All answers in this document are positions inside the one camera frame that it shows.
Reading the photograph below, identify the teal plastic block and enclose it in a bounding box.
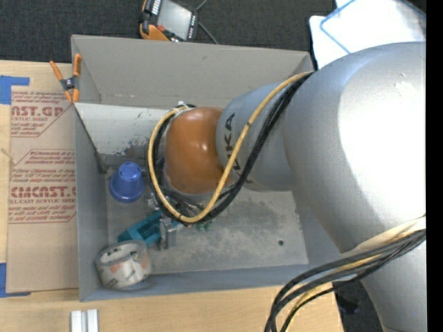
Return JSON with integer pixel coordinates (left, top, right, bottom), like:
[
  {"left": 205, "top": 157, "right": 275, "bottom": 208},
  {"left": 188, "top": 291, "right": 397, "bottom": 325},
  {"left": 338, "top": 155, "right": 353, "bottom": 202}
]
[{"left": 117, "top": 209, "right": 181, "bottom": 248}]

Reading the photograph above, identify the blue plastic cup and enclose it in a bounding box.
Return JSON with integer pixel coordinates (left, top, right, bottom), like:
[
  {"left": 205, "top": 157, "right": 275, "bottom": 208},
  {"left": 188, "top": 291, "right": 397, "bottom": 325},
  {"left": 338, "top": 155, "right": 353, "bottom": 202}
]
[{"left": 108, "top": 160, "right": 147, "bottom": 204}]

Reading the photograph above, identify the clear packing tape roll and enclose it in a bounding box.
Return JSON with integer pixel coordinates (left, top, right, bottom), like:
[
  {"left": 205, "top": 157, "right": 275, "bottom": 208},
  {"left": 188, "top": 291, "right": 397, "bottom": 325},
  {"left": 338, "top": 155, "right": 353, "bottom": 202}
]
[{"left": 93, "top": 239, "right": 154, "bottom": 291}]

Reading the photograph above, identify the grey metal bin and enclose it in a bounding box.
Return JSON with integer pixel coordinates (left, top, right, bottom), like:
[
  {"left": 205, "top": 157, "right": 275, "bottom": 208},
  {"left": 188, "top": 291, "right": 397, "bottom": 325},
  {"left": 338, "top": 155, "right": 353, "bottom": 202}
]
[{"left": 71, "top": 35, "right": 344, "bottom": 303}]

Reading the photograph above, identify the brown cardboard board red print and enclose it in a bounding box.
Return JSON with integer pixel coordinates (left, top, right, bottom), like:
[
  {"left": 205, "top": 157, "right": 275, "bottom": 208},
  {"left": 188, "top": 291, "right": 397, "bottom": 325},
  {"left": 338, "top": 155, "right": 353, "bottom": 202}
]
[{"left": 0, "top": 59, "right": 81, "bottom": 295}]

